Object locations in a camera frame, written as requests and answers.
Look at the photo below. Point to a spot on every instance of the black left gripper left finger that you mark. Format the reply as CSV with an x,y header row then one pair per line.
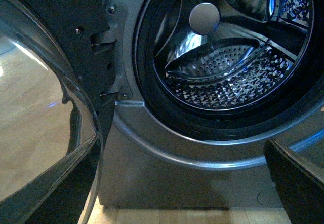
x,y
65,193

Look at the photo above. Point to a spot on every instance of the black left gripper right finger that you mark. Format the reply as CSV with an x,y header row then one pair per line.
x,y
299,183

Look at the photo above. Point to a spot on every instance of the washing machine glass door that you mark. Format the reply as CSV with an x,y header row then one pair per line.
x,y
55,67

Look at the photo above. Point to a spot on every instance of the grey front-load washing machine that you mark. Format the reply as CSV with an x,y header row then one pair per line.
x,y
147,165

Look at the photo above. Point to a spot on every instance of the steel washing machine drum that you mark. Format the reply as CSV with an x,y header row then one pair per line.
x,y
222,55

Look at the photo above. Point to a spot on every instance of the black rubber door gasket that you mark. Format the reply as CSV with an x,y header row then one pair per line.
x,y
279,109

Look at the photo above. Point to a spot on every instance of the grey door hinge bracket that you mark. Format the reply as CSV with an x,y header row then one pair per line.
x,y
122,18

